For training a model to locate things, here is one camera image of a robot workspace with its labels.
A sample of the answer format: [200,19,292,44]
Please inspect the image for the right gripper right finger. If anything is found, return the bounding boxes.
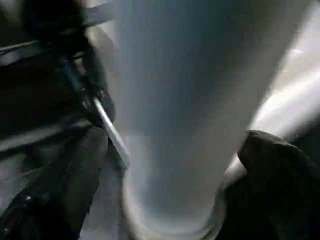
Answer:
[217,130,320,240]

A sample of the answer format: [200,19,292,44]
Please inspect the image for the white plastic table top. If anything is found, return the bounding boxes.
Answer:
[92,0,320,240]

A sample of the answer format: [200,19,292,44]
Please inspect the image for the white plastic table leg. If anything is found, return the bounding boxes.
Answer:
[112,0,312,236]

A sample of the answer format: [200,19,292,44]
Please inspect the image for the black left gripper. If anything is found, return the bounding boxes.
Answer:
[22,0,117,127]

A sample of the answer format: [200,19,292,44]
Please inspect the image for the black mat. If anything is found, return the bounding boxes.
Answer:
[0,30,320,240]

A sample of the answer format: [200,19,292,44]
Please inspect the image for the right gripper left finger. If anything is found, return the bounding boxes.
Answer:
[0,126,110,240]

